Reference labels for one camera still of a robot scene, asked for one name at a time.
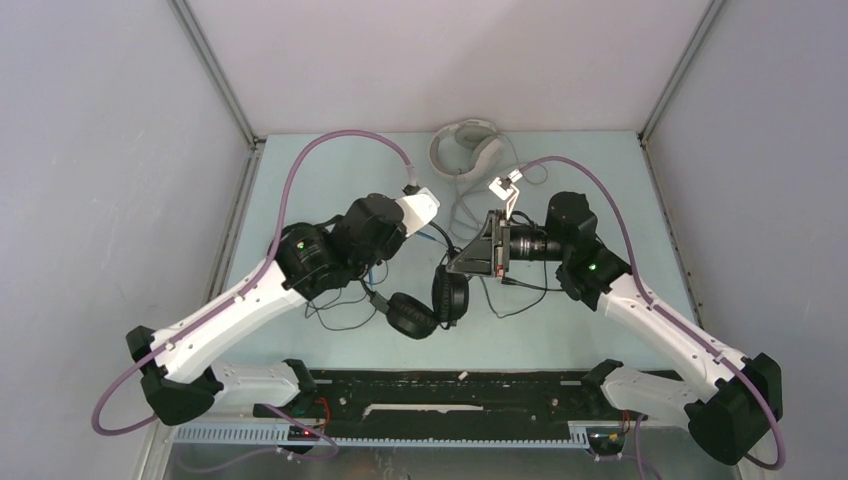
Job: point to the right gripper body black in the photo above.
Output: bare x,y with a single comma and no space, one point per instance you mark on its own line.
521,243

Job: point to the black and blue gaming headset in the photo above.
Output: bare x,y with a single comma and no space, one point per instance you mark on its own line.
449,300

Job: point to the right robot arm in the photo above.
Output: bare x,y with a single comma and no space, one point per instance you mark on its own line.
727,400

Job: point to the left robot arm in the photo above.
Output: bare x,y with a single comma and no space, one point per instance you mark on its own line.
182,375

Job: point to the white over-ear headphones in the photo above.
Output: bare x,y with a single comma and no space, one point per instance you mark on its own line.
465,151

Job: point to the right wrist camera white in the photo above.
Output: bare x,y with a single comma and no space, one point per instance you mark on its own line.
505,188

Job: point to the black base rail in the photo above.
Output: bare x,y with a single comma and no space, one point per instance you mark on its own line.
472,406

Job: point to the aluminium frame post right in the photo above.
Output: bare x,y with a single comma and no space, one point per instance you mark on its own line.
694,45

